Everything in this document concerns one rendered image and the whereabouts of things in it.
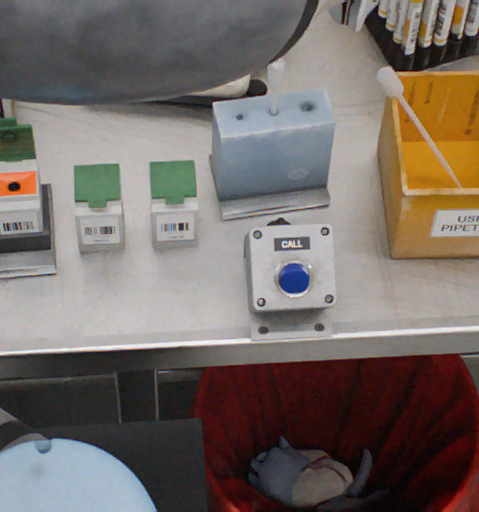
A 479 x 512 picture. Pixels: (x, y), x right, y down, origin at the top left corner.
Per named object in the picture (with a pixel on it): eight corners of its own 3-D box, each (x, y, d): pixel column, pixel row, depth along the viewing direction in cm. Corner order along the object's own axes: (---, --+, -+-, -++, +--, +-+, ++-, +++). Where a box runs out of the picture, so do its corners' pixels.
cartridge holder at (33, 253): (-7, 279, 117) (-12, 256, 114) (-9, 196, 122) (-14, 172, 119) (56, 274, 117) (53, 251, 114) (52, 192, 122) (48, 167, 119)
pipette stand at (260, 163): (222, 221, 121) (224, 151, 113) (208, 160, 125) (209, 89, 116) (330, 205, 122) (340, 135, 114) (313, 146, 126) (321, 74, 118)
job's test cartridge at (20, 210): (-1, 249, 117) (-10, 206, 112) (-2, 205, 120) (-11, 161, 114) (46, 246, 117) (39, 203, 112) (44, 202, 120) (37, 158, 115)
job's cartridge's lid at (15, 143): (-18, 123, 111) (-18, 118, 111) (-10, 164, 114) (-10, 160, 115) (31, 120, 111) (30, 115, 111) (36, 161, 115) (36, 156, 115)
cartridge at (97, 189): (79, 252, 119) (73, 207, 113) (78, 209, 121) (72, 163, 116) (125, 250, 119) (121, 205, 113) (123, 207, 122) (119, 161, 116)
